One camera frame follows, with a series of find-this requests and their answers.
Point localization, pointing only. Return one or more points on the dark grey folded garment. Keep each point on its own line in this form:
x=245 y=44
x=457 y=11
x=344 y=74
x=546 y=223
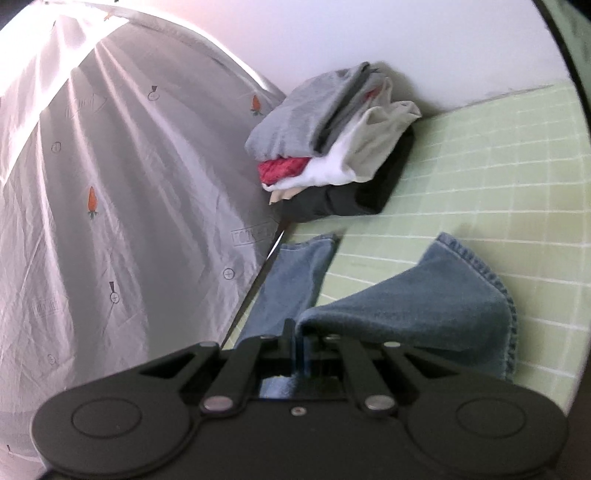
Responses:
x=344 y=110

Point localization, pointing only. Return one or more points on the grey carrot print sheet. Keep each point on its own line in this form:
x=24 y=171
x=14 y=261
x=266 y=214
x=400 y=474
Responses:
x=115 y=207

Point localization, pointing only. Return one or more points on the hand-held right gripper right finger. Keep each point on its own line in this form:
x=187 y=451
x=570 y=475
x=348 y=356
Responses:
x=352 y=362

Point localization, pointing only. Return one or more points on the beige folded garment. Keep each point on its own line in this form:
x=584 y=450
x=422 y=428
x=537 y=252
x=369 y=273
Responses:
x=383 y=134

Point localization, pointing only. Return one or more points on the blue denim jeans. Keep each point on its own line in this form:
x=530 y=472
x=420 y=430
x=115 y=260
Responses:
x=415 y=304

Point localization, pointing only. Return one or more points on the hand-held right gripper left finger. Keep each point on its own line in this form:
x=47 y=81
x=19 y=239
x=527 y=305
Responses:
x=277 y=347

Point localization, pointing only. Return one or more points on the red folded garment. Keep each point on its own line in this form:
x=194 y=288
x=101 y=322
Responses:
x=281 y=170

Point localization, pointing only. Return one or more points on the white folded garment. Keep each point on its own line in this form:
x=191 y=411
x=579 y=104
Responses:
x=332 y=170

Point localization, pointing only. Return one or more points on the black folded garment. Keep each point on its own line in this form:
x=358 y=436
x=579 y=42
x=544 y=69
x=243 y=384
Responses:
x=351 y=201

